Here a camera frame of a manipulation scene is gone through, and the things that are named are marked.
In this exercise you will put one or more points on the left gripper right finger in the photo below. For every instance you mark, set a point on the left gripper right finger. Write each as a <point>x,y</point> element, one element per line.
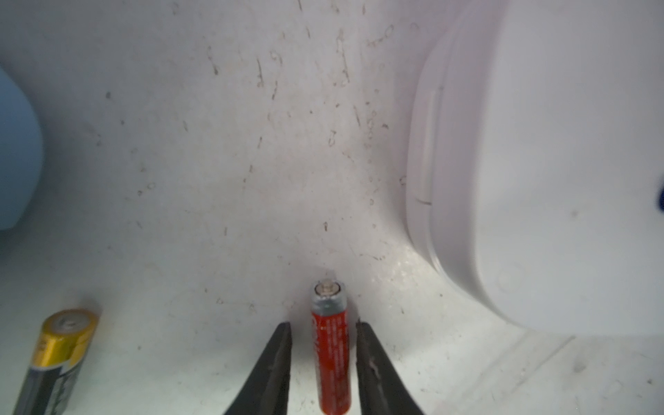
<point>381,390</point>

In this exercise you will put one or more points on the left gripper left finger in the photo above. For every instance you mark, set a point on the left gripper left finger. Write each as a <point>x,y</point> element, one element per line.
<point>266,390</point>

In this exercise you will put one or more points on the red battery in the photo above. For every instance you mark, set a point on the red battery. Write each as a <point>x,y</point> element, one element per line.
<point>331,340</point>

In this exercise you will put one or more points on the black gold battery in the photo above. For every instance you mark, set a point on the black gold battery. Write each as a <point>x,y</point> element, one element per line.
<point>61,348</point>

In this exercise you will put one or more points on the blue alarm clock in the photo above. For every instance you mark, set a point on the blue alarm clock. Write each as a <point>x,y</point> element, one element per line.
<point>22,152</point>

